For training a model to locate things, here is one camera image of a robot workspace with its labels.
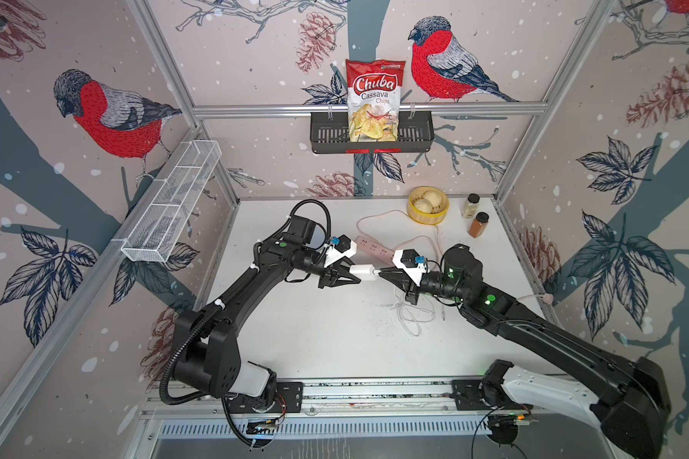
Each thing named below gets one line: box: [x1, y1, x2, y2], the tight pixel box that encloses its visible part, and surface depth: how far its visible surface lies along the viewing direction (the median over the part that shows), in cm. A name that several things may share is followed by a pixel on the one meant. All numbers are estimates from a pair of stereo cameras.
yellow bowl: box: [406, 185, 450, 225], surface depth 115 cm
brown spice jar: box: [467, 211, 490, 240], surface depth 105 cm
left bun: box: [413, 197, 433, 214], surface depth 113 cm
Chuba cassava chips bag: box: [345, 59, 406, 143], surface depth 87 cm
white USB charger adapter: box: [349, 263, 376, 275], surface depth 71 cm
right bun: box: [422, 190, 443, 209], surface depth 116 cm
